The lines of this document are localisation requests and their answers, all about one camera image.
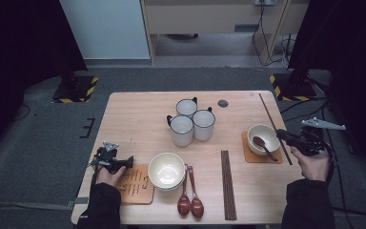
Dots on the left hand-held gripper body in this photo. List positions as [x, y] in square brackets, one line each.
[107, 160]

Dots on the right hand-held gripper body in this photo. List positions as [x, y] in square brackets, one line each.
[311, 141]

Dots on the cream ceramic bowl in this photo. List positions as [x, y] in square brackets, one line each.
[166, 170]
[267, 133]
[174, 189]

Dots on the single brown wooden chopstick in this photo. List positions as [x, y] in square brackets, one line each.
[232, 191]
[268, 113]

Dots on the dark red wooden spoon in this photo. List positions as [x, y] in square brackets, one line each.
[259, 141]
[197, 208]
[183, 205]

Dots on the brown wooden coaster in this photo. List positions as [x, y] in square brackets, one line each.
[136, 187]
[251, 158]

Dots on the person's left hand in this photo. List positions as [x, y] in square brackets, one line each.
[109, 178]

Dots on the person's right hand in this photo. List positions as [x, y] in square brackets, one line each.
[314, 167]

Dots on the black yellow striped stand base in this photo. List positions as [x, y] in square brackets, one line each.
[82, 87]
[294, 90]

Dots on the round grey table grommet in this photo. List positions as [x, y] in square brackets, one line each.
[223, 103]

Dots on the row of brown wooden chopsticks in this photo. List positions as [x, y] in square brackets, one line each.
[228, 184]

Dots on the dark curtain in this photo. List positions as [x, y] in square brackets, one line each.
[355, 63]
[19, 47]

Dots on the white cabinet panel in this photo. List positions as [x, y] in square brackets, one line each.
[105, 28]

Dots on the white power strip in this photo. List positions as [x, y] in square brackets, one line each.
[265, 2]

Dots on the dark object under desk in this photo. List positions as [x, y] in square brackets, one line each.
[182, 36]

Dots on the light wooden desk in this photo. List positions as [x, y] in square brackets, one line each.
[197, 17]

